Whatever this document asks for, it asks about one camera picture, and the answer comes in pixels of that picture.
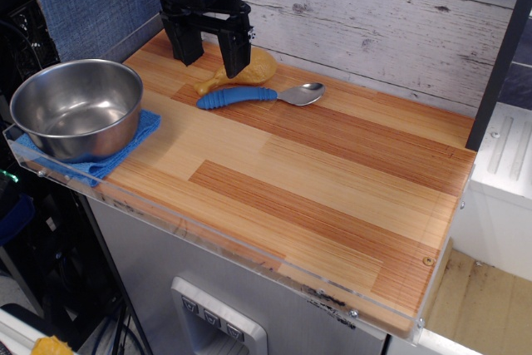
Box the yellow plastic chicken drumstick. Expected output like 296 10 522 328
193 47 278 96

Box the blue handled metal spoon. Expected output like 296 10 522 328
196 83 326 110

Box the dark right frame post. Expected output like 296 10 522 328
465 0 531 151

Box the stainless steel bowl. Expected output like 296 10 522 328
10 59 144 163

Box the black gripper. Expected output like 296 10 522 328
160 0 252 78

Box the blue folded cloth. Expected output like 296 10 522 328
14 109 161 187

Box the white aluminium rail block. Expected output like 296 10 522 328
450 103 531 280

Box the silver cabinet with buttons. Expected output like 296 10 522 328
88 200 388 354

